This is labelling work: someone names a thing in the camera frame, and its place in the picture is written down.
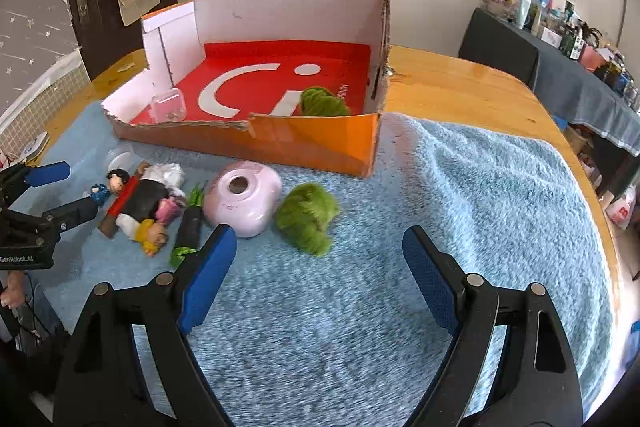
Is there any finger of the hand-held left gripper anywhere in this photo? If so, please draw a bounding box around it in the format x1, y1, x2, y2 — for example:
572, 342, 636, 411
42, 196, 100, 234
0, 160, 72, 210

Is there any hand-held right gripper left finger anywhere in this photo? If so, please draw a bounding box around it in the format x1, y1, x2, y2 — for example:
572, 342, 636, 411
52, 223, 238, 427

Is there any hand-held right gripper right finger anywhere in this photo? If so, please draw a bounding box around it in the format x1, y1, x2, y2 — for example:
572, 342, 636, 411
402, 225, 586, 427

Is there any black green snack packet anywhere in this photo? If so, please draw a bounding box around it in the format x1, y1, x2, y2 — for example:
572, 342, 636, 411
169, 186, 208, 269

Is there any pink round device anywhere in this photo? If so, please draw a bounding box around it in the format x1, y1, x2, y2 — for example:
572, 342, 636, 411
204, 161, 283, 239

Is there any orange cardboard box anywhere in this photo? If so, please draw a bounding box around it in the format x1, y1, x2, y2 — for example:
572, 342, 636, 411
101, 0, 392, 178

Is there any person's left hand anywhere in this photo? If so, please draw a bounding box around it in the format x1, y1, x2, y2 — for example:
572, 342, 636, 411
0, 271, 27, 309

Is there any small blue figurine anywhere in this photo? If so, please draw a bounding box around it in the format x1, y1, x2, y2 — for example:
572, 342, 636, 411
90, 183, 112, 208

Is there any yellow-haired small figurine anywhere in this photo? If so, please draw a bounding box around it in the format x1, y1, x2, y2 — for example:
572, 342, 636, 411
135, 219, 171, 258

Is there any clear plastic cup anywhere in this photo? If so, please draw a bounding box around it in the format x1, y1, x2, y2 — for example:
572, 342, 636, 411
104, 144, 138, 172

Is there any black-haired figurine in suit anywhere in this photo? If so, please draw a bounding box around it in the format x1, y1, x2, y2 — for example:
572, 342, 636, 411
106, 164, 173, 240

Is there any light blue fluffy towel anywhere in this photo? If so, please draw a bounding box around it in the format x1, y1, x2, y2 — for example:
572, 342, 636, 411
30, 99, 618, 427

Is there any white plastic wrap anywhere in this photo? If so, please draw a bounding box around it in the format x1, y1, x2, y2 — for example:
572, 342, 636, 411
147, 163, 187, 188

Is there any green plush toy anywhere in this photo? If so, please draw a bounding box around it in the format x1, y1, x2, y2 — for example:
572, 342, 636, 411
274, 183, 341, 256
299, 86, 352, 118

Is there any clear plastic container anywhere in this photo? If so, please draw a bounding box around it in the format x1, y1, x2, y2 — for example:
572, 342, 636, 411
150, 89, 188, 125

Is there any white red plastic bag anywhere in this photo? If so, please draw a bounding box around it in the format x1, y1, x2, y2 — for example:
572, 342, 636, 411
605, 187, 638, 228

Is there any side table with dark cloth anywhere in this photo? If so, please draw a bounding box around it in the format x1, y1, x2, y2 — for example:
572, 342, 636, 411
515, 24, 640, 158

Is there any row of bottles and boxes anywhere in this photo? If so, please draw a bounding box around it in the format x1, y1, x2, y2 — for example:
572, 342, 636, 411
512, 0, 640, 112

